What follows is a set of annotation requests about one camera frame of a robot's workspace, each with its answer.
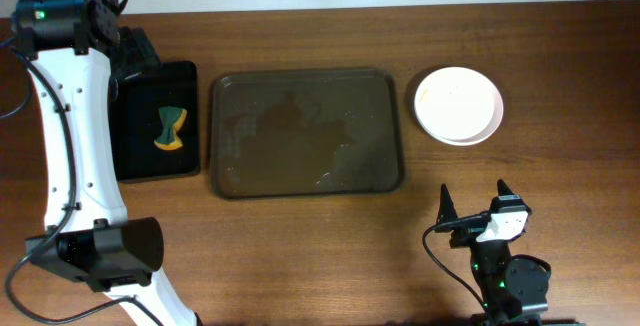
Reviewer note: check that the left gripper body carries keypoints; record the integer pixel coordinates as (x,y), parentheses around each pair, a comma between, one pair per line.
(133,47)

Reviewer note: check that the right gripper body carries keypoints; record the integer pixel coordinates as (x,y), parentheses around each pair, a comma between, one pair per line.
(470,221)

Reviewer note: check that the white plate top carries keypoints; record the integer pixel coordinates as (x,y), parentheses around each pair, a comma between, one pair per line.
(458,106)

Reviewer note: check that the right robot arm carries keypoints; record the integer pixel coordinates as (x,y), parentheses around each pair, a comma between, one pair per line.
(512,288)

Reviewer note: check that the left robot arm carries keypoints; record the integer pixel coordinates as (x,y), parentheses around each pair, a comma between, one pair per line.
(89,237)

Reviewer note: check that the brown plastic serving tray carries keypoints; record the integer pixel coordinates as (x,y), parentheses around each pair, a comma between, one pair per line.
(305,133)

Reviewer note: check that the yellow green sponge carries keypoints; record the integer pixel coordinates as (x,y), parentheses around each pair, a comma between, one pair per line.
(172,119)

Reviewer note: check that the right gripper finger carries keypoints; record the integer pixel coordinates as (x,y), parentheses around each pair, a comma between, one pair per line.
(446,213)
(503,190)

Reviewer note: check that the black rectangular tray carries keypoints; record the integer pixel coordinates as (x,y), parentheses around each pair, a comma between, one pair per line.
(135,124)

